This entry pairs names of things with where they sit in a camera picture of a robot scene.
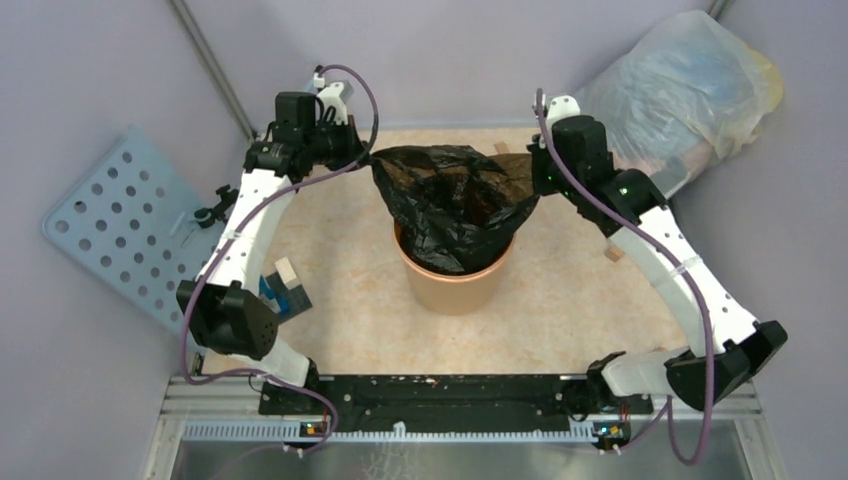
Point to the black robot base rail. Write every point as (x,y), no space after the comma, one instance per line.
(472,403)

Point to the large translucent trash bag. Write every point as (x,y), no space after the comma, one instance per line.
(688,95)

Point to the white cable comb strip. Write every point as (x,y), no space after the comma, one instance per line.
(287,431)

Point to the black trash bag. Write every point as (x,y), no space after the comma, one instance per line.
(456,208)

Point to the white cube block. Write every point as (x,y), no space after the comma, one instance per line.
(287,274)

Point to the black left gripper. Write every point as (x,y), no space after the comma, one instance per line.
(353,147)

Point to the orange plastic trash bin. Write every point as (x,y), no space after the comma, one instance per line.
(453,295)

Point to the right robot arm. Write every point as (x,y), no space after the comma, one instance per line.
(726,345)

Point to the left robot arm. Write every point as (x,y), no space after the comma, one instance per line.
(226,311)

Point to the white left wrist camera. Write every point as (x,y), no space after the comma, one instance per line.
(332,97)

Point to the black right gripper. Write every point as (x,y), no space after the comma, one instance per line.
(538,153)

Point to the dark grey flat plate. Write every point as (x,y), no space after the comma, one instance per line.
(299,303)

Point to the light blue perforated board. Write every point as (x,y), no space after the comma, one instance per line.
(130,221)

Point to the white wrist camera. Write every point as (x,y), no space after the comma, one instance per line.
(332,97)
(555,109)

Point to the wooden cube block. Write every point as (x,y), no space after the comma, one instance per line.
(613,253)

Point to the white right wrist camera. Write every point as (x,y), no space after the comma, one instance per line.
(555,109)

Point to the light blue tripod stand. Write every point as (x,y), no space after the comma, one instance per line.
(215,208)

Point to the blue clamp block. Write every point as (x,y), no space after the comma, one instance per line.
(272,293)

